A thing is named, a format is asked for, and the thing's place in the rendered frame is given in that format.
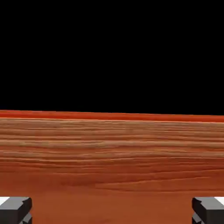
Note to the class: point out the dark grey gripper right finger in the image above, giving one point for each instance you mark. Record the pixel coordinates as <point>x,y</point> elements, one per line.
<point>210,210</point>

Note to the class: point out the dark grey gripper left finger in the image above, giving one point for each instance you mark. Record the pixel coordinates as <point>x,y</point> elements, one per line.
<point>14,210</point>

